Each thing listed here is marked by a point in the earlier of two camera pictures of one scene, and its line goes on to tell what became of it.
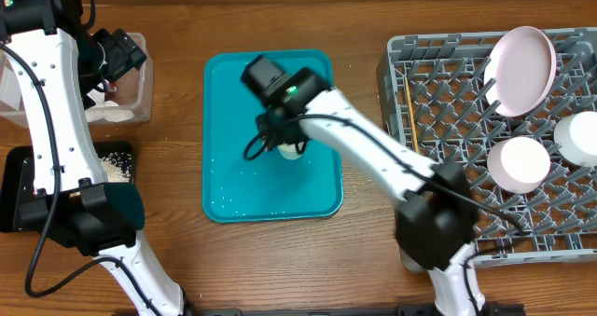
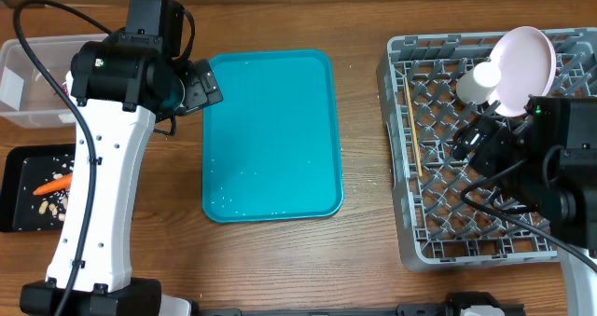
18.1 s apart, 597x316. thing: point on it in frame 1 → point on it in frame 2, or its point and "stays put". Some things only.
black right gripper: [272, 138] → [496, 136]
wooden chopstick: [412, 115] stays put
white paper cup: [290, 152] → [475, 86]
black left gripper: [125, 54] → [201, 86]
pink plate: [519, 70] stays put
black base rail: [336, 309] stays put
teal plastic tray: [266, 187] stays put
